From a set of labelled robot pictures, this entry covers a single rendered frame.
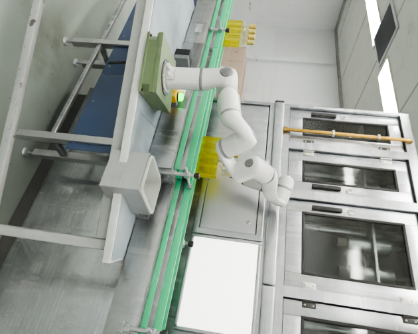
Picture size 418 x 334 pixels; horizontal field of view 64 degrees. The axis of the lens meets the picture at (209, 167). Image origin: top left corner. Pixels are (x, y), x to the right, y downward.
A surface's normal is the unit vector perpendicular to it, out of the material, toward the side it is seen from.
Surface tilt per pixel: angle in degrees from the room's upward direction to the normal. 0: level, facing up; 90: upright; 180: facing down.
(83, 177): 90
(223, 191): 90
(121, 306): 90
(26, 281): 90
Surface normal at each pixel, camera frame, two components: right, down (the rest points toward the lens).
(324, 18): -0.15, 0.83
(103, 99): -0.04, -0.55
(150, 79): -0.11, -0.16
